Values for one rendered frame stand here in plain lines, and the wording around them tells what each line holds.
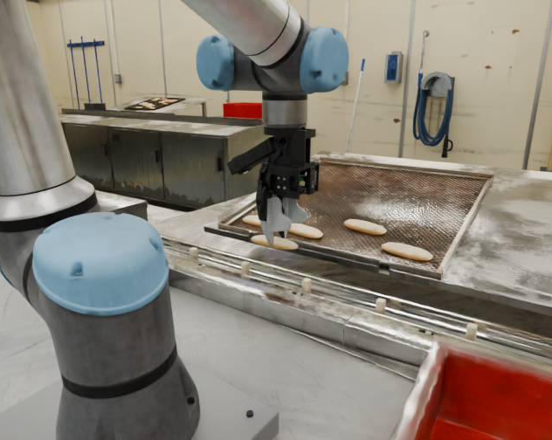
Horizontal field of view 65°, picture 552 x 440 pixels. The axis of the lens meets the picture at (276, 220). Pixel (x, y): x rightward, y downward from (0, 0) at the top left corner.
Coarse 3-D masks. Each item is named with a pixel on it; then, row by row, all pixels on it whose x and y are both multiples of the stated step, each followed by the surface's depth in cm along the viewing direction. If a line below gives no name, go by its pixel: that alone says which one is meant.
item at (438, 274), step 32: (320, 160) 137; (352, 160) 131; (320, 192) 115; (384, 192) 110; (416, 192) 108; (480, 192) 104; (224, 224) 100; (352, 256) 83; (384, 256) 84; (448, 256) 81
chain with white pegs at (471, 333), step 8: (192, 248) 94; (192, 256) 94; (248, 264) 86; (248, 272) 87; (304, 280) 79; (304, 288) 79; (376, 304) 72; (384, 304) 71; (376, 312) 72; (384, 312) 72; (472, 328) 64; (472, 336) 64
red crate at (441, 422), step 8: (440, 416) 53; (440, 424) 52; (448, 424) 52; (456, 424) 52; (432, 432) 51; (440, 432) 51; (448, 432) 51; (456, 432) 51; (464, 432) 51; (472, 432) 51; (480, 432) 51
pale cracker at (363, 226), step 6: (348, 222) 96; (354, 222) 95; (360, 222) 95; (366, 222) 94; (354, 228) 94; (360, 228) 93; (366, 228) 92; (372, 228) 92; (378, 228) 92; (378, 234) 91
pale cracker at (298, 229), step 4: (292, 224) 97; (296, 224) 97; (300, 224) 96; (292, 228) 96; (296, 228) 95; (300, 228) 95; (304, 228) 95; (308, 228) 95; (312, 228) 94; (292, 232) 95; (296, 232) 94; (300, 232) 94; (304, 232) 93; (308, 232) 93; (312, 232) 93; (316, 232) 93; (320, 232) 93; (304, 236) 93; (308, 236) 93; (312, 236) 92; (316, 236) 92; (320, 236) 92
